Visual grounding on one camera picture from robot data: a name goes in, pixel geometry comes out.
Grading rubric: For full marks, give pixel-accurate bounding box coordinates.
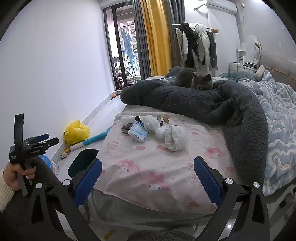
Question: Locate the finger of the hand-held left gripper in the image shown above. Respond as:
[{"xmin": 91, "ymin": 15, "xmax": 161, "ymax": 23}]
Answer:
[
  {"xmin": 34, "ymin": 133, "xmax": 50, "ymax": 142},
  {"xmin": 42, "ymin": 137, "xmax": 60, "ymax": 149}
]

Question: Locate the bed with grey sheet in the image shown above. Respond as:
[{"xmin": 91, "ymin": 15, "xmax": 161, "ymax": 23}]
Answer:
[{"xmin": 89, "ymin": 185, "xmax": 296, "ymax": 226}]

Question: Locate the light patterned pillow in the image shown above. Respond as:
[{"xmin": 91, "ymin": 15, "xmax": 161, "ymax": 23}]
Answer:
[{"xmin": 254, "ymin": 65, "xmax": 266, "ymax": 80}]

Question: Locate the blue hanging cloth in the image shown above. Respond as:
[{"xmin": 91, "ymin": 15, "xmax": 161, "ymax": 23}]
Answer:
[{"xmin": 121, "ymin": 29, "xmax": 137, "ymax": 70}]

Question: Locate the glass sliding door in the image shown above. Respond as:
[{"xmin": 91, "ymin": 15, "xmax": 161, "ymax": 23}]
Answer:
[{"xmin": 103, "ymin": 6, "xmax": 141, "ymax": 91}]

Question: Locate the dark teal trash bin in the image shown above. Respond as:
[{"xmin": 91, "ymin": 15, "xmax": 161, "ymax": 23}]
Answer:
[{"xmin": 68, "ymin": 149, "xmax": 100, "ymax": 184}]

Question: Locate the row of hanging clothes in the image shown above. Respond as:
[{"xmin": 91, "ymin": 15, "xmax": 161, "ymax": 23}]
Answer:
[{"xmin": 174, "ymin": 23, "xmax": 218, "ymax": 71}]

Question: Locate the person's left hand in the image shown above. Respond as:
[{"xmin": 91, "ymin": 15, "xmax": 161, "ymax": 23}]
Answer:
[{"xmin": 3, "ymin": 161, "xmax": 37, "ymax": 192}]

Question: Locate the blue pet food bag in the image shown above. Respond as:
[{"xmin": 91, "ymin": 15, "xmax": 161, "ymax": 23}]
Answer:
[{"xmin": 38, "ymin": 155, "xmax": 56, "ymax": 174}]

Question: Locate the dark grey fleece blanket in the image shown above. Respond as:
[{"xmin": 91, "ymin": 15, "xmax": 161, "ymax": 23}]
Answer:
[{"xmin": 120, "ymin": 79, "xmax": 270, "ymax": 188}]

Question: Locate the white standing fan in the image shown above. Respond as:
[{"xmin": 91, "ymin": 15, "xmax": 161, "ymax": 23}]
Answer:
[{"xmin": 245, "ymin": 34, "xmax": 262, "ymax": 70}]

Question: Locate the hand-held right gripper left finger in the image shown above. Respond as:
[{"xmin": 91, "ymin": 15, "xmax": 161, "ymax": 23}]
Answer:
[{"xmin": 25, "ymin": 159, "xmax": 103, "ymax": 241}]

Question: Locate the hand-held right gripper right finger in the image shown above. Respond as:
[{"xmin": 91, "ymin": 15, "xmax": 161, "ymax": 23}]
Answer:
[{"xmin": 193, "ymin": 156, "xmax": 271, "ymax": 241}]

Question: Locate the grey cat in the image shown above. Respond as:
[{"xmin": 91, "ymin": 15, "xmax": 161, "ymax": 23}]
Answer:
[{"xmin": 173, "ymin": 67, "xmax": 213, "ymax": 91}]

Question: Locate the person's left forearm cream sleeve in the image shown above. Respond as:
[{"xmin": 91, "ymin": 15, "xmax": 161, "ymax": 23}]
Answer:
[{"xmin": 0, "ymin": 170, "xmax": 16, "ymax": 212}]

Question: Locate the beige curved item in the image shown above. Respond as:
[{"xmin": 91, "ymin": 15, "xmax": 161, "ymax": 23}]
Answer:
[{"xmin": 157, "ymin": 113, "xmax": 171, "ymax": 124}]

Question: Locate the yellow plastic bag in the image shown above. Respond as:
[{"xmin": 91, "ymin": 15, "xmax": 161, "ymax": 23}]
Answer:
[{"xmin": 63, "ymin": 120, "xmax": 90, "ymax": 147}]

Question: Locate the teal pillow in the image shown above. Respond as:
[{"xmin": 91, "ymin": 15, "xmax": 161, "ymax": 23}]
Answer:
[{"xmin": 228, "ymin": 71, "xmax": 259, "ymax": 82}]

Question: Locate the white air conditioner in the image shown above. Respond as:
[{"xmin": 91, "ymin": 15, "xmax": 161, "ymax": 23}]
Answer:
[{"xmin": 206, "ymin": 0, "xmax": 238, "ymax": 14}]

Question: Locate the metal clothes rack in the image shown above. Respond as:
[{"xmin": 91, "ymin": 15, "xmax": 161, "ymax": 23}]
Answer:
[{"xmin": 171, "ymin": 22, "xmax": 220, "ymax": 33}]

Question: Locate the padded grey headboard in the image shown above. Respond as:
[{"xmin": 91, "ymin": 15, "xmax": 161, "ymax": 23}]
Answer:
[{"xmin": 260, "ymin": 50, "xmax": 296, "ymax": 80}]

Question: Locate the white cloth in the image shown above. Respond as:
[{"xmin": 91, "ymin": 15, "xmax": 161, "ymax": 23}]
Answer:
[
  {"xmin": 142, "ymin": 114, "xmax": 160, "ymax": 133},
  {"xmin": 164, "ymin": 125, "xmax": 188, "ymax": 152}
]

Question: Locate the person's grey fleece clothing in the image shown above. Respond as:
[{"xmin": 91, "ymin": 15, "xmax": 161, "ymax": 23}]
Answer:
[{"xmin": 0, "ymin": 156, "xmax": 197, "ymax": 241}]

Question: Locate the pink printed blanket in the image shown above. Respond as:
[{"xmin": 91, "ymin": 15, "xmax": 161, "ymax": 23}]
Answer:
[{"xmin": 94, "ymin": 111, "xmax": 241, "ymax": 209}]

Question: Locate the yellow curtain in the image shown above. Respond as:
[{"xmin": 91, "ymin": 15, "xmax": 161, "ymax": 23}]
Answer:
[{"xmin": 140, "ymin": 0, "xmax": 173, "ymax": 77}]

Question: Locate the clear plastic wrapper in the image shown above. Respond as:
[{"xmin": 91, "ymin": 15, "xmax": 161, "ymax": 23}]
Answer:
[{"xmin": 154, "ymin": 124, "xmax": 173, "ymax": 139}]

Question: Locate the white nightstand shelf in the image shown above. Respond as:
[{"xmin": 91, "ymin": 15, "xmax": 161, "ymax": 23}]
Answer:
[{"xmin": 228, "ymin": 49, "xmax": 257, "ymax": 75}]

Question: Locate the grey curtain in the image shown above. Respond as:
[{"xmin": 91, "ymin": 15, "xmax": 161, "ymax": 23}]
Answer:
[
  {"xmin": 165, "ymin": 0, "xmax": 185, "ymax": 67},
  {"xmin": 132, "ymin": 0, "xmax": 152, "ymax": 80}
]

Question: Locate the blue wave-patterned duvet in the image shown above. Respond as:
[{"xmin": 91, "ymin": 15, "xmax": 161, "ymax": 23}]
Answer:
[{"xmin": 238, "ymin": 70, "xmax": 296, "ymax": 196}]

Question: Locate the blue plush slingshot toy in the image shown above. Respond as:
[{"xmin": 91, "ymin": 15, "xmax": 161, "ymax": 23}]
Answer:
[{"xmin": 69, "ymin": 127, "xmax": 112, "ymax": 151}]

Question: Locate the white bundled cloth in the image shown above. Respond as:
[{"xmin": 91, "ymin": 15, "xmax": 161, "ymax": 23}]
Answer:
[{"xmin": 164, "ymin": 125, "xmax": 188, "ymax": 152}]

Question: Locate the blue white tissue pack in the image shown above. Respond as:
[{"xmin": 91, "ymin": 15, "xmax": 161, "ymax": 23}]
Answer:
[{"xmin": 128, "ymin": 122, "xmax": 149, "ymax": 142}]

